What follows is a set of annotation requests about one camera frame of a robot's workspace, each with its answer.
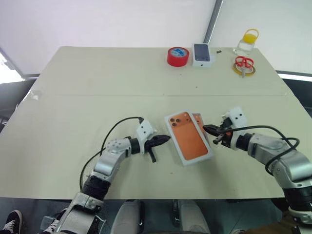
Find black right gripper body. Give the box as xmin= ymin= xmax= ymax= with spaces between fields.
xmin=219 ymin=117 xmax=234 ymax=148

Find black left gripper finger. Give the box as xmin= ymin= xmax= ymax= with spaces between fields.
xmin=154 ymin=134 xmax=171 ymax=143
xmin=151 ymin=139 xmax=170 ymax=149

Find grey slanted window frame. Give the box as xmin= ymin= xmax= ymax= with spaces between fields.
xmin=0 ymin=46 xmax=40 ymax=79

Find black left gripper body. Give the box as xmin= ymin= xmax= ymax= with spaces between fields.
xmin=145 ymin=138 xmax=157 ymax=163

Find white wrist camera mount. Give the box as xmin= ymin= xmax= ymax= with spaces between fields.
xmin=135 ymin=118 xmax=157 ymax=155
xmin=220 ymin=106 xmax=248 ymax=130

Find red handled scissors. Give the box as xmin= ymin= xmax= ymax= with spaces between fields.
xmin=234 ymin=56 xmax=254 ymax=78

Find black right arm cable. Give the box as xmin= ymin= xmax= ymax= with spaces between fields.
xmin=228 ymin=125 xmax=301 ymax=176

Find clear jar with yellow lid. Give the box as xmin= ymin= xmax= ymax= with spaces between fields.
xmin=233 ymin=28 xmax=259 ymax=56

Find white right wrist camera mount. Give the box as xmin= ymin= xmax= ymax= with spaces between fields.
xmin=220 ymin=106 xmax=248 ymax=130

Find yellow tape roll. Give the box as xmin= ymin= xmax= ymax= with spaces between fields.
xmin=232 ymin=62 xmax=257 ymax=77

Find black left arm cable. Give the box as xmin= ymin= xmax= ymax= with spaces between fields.
xmin=79 ymin=117 xmax=145 ymax=194

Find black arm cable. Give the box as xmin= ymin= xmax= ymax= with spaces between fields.
xmin=228 ymin=125 xmax=301 ymax=176
xmin=79 ymin=117 xmax=145 ymax=194

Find white box with dark phone print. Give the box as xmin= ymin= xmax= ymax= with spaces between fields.
xmin=192 ymin=43 xmax=216 ymax=68

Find brown rounded object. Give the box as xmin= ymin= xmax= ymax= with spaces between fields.
xmin=243 ymin=211 xmax=303 ymax=234

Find red tape roll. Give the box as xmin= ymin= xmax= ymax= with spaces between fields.
xmin=167 ymin=46 xmax=190 ymax=68

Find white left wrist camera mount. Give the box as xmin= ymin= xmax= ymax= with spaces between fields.
xmin=135 ymin=118 xmax=157 ymax=155

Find grey window pillar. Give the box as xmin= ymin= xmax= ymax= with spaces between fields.
xmin=203 ymin=0 xmax=224 ymax=45

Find black and white sneaker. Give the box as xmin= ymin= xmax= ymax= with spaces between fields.
xmin=0 ymin=210 xmax=23 ymax=233
xmin=43 ymin=218 xmax=62 ymax=234

